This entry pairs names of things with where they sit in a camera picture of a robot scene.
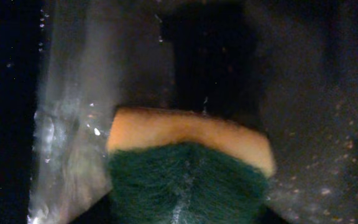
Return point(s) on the green yellow sponge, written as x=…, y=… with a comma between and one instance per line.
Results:
x=170, y=166

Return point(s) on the rectangular black tray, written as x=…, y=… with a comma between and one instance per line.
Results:
x=287, y=69

